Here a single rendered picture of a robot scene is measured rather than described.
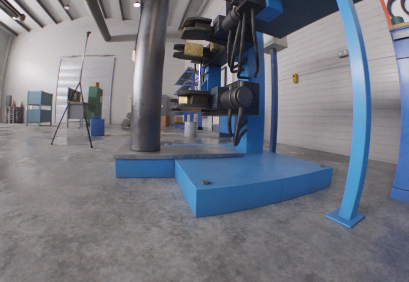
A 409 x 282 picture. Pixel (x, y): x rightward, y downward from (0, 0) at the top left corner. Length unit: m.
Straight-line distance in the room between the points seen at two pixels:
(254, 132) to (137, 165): 0.88
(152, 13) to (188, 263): 1.40
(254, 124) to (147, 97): 0.81
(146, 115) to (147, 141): 0.17
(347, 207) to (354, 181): 0.11
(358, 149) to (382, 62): 1.87
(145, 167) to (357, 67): 1.18
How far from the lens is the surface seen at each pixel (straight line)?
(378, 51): 2.57
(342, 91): 2.67
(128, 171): 1.15
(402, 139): 1.14
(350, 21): 0.84
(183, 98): 1.11
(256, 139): 1.43
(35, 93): 8.85
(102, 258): 0.54
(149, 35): 1.31
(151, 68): 1.23
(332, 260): 0.59
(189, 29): 1.15
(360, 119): 0.73
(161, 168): 1.14
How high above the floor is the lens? 0.36
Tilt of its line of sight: 2 degrees down
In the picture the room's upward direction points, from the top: 2 degrees clockwise
